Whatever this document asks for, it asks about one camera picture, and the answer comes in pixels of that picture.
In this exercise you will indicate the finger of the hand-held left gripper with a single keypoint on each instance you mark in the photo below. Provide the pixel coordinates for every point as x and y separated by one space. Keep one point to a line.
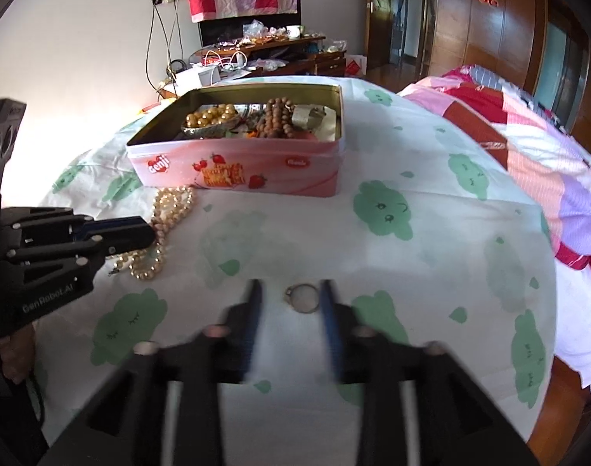
48 218
125 242

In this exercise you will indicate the patchwork quilt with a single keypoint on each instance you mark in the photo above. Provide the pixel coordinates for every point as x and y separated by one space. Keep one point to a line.
542 174

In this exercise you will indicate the red packet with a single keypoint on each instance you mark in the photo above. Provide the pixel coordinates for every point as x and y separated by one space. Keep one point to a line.
152 106

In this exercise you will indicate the white bed sheet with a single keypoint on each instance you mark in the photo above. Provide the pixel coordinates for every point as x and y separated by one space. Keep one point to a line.
586 340

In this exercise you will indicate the person's left hand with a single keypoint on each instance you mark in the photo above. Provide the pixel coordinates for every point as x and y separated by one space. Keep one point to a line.
19 354

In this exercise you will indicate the wooden wardrobe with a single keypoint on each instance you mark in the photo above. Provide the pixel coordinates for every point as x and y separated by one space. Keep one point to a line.
499 29

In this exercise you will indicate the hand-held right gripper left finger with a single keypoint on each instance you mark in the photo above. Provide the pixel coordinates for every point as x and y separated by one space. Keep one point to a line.
250 320

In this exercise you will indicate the clear plastic bag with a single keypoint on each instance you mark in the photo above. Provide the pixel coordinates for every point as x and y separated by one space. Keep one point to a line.
254 29
268 64

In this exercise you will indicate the wooden door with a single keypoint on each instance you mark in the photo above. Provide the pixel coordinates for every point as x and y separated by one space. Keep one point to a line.
380 34

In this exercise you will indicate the cluttered wooden desk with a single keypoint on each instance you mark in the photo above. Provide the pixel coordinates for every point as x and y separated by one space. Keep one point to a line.
319 60

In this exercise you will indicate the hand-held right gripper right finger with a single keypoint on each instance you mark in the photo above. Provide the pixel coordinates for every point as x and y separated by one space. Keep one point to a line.
330 320

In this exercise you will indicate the red and white shopping bag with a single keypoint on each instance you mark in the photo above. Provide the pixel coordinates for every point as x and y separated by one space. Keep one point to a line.
356 64

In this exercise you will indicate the black television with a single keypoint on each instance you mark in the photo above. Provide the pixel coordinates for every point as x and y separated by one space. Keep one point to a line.
222 29

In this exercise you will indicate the white cardboard box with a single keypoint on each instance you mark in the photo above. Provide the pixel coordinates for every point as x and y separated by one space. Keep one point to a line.
200 76

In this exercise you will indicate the pink tin box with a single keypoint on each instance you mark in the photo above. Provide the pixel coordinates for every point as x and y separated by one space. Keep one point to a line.
285 174

